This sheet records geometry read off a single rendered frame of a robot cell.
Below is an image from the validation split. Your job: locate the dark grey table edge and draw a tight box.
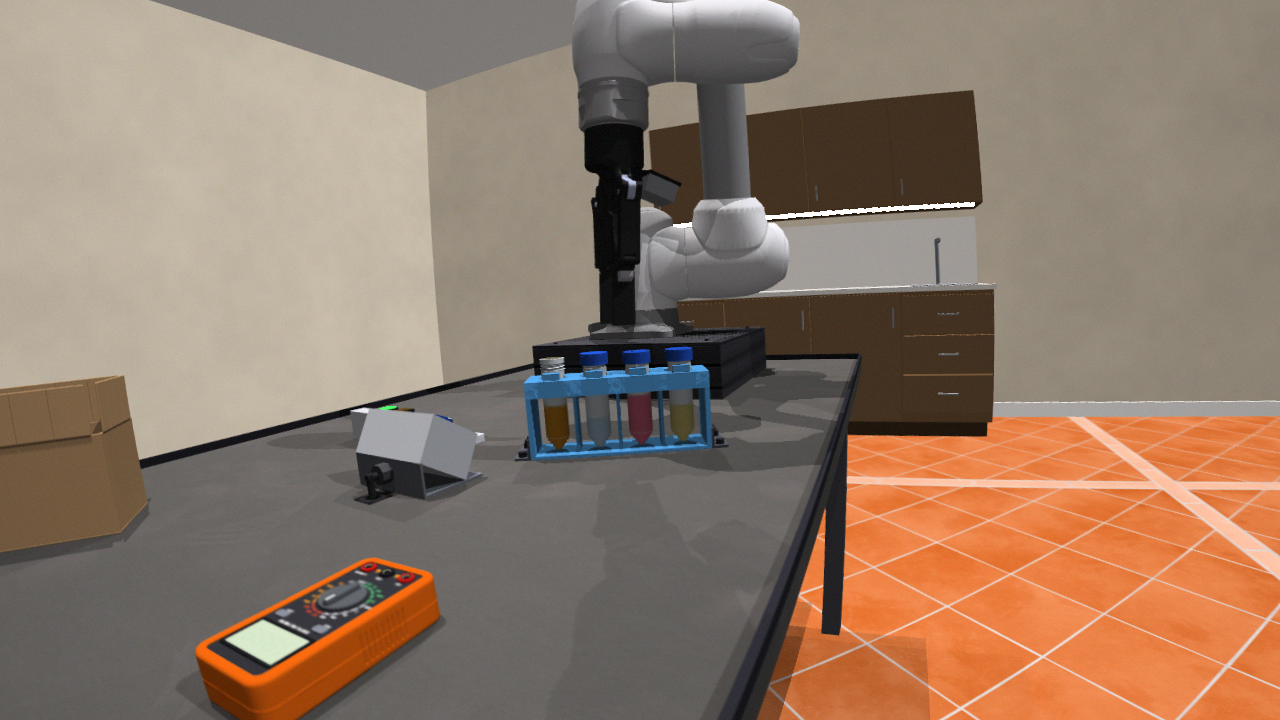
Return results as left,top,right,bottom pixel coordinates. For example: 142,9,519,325
140,354,861,720

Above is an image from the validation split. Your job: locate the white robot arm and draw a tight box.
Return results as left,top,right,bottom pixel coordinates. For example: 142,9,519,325
572,0,800,340

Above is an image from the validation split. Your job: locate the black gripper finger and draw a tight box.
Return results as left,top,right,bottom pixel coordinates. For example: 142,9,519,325
602,174,643,325
591,186,612,324

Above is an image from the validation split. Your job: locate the orange digital multimeter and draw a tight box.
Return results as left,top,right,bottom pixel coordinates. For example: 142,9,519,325
195,559,440,720

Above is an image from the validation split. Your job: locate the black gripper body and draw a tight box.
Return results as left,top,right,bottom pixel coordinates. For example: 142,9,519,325
584,123,644,209

